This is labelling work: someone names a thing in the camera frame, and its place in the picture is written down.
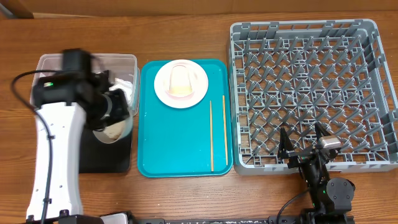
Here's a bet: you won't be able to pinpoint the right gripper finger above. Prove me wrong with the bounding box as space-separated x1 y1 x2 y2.
279 128 294 152
314 122 331 139

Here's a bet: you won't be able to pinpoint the rice leftovers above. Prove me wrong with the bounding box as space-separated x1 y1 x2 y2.
103 121 126 140

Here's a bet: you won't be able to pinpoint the white napkin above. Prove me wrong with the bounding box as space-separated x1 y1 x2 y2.
109 78 133 105

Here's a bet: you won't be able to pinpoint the grey bowl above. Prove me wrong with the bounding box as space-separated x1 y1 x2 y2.
93 116 133 144

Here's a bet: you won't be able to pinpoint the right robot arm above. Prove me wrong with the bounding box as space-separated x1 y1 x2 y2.
275 123 356 223

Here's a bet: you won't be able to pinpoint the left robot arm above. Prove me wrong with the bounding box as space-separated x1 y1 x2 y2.
26 70 136 223

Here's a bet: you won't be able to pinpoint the grey dishwasher rack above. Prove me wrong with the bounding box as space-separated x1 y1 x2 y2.
228 19 397 175

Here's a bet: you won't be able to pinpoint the clear plastic bin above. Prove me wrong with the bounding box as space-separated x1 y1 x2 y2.
29 54 141 118

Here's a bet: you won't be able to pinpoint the black tray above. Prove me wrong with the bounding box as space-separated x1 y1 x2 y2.
79 127 133 174

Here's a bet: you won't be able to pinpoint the teal serving tray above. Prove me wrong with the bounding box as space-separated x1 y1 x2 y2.
137 59 233 178

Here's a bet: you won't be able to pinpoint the cream paper cup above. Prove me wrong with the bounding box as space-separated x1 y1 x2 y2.
169 65 193 97

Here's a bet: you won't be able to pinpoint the pink plate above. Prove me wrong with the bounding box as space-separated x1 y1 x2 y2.
154 59 209 109

